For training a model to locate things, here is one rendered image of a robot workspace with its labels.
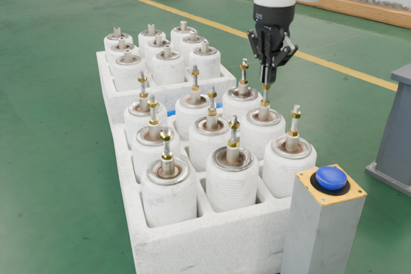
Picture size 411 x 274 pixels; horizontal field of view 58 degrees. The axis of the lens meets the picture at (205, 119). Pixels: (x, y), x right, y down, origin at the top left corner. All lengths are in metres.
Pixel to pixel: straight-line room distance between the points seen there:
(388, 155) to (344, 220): 0.54
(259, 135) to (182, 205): 0.23
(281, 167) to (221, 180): 0.12
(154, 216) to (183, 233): 0.06
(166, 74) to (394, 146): 0.65
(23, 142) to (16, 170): 0.15
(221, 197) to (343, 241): 0.22
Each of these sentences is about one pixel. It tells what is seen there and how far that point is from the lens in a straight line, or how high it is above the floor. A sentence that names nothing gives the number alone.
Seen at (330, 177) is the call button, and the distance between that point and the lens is 0.53.
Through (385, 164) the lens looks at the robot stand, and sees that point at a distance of 1.10.
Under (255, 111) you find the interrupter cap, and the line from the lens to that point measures 0.82.
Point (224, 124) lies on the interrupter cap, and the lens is 0.77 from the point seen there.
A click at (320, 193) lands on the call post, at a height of 0.31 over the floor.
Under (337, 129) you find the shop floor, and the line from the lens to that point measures 1.30.
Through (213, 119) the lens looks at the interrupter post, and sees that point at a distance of 0.74.
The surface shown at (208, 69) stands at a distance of 1.14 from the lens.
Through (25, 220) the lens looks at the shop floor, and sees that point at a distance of 1.00.
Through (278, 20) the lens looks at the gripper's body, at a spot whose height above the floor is 0.47.
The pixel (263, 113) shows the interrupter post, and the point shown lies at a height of 0.27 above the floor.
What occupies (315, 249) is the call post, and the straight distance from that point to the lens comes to 0.57.
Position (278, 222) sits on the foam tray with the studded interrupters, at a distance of 0.71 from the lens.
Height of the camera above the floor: 0.65
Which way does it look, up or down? 30 degrees down
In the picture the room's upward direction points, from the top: straight up
